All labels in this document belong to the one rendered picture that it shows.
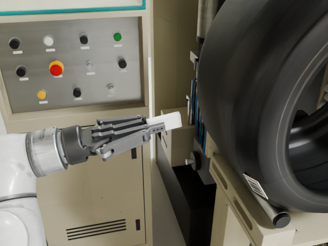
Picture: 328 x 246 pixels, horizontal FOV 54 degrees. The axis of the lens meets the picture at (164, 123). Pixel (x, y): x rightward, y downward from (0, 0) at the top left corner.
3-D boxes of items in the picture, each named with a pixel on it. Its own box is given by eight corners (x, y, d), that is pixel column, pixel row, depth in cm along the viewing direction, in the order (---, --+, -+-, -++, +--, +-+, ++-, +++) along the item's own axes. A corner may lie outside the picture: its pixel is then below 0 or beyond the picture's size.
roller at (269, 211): (220, 151, 106) (216, 140, 104) (232, 145, 106) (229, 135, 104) (275, 232, 77) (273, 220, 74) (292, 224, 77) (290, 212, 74)
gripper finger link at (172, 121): (146, 120, 64) (147, 122, 63) (179, 112, 65) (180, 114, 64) (148, 133, 66) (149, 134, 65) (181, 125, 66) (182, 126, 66)
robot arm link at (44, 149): (29, 123, 63) (59, 116, 64) (44, 159, 68) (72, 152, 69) (23, 149, 56) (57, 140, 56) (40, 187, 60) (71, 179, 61)
